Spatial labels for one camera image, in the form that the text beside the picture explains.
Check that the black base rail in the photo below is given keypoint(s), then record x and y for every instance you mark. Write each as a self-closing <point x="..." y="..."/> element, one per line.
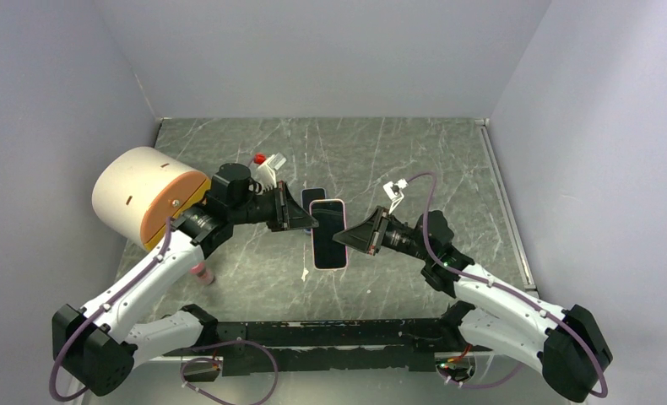
<point x="414" y="344"/>

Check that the beige and orange cylinder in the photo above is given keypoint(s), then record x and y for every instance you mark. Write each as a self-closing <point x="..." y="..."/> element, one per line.
<point x="141" y="189"/>

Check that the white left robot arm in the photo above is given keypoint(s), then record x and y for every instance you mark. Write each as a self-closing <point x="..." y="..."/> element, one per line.
<point x="100" y="343"/>

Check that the pink capped small bottle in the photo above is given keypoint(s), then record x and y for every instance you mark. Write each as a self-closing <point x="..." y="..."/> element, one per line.
<point x="202" y="274"/>

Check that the pink phone case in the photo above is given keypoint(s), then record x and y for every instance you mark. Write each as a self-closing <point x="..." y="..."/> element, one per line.
<point x="346" y="257"/>

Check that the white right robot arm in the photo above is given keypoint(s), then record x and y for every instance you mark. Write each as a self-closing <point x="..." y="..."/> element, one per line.
<point x="566" y="346"/>

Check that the blue smartphone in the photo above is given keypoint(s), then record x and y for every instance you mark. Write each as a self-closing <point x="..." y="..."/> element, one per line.
<point x="312" y="194"/>

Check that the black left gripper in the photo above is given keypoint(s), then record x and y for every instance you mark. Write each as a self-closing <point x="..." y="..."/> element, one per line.
<point x="287" y="212"/>

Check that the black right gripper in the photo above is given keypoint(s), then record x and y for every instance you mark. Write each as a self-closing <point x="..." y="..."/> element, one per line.
<point x="365" y="237"/>

